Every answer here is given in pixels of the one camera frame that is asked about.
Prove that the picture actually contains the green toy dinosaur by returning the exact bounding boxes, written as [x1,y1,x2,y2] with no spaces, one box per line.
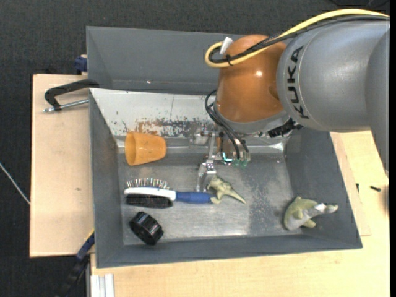
[205,175,248,205]

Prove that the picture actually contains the black round ribbed knob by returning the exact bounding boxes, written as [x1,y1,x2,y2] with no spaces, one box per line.
[128,211,165,246]

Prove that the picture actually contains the grey metal bin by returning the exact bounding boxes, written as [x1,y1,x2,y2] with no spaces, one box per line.
[85,25,363,269]

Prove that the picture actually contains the blue and white brush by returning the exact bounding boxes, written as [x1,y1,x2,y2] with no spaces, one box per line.
[123,178,218,210]

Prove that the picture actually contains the orange plastic cup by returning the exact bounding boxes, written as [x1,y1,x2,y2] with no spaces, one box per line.
[124,131,168,166]

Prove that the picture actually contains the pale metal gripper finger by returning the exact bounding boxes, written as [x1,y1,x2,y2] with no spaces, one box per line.
[196,164,209,193]
[205,162,218,182]

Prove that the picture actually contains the green and grey toy dolphin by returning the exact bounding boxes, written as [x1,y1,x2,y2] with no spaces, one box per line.
[283,196,340,231]

